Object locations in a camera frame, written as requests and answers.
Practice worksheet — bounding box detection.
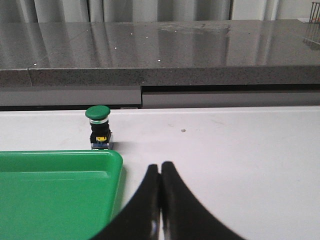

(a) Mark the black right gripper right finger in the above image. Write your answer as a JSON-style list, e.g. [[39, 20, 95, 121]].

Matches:
[[161, 161, 242, 240]]

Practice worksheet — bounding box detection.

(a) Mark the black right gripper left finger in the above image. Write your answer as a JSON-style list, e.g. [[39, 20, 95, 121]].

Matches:
[[92, 164, 160, 240]]

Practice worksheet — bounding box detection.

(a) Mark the green mushroom push button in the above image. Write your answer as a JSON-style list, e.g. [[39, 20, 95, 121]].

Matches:
[[85, 105, 113, 150]]

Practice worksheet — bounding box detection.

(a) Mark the green plastic tray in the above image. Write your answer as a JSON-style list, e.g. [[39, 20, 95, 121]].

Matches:
[[0, 150, 123, 240]]

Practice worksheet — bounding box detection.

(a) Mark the grey granite counter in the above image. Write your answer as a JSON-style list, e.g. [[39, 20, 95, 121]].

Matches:
[[0, 20, 320, 111]]

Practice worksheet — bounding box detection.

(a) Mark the white curtain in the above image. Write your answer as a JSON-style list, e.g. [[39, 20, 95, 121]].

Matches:
[[0, 0, 318, 23]]

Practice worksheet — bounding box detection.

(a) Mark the metal wire rack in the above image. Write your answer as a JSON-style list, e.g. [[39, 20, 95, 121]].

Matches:
[[302, 0, 320, 48]]

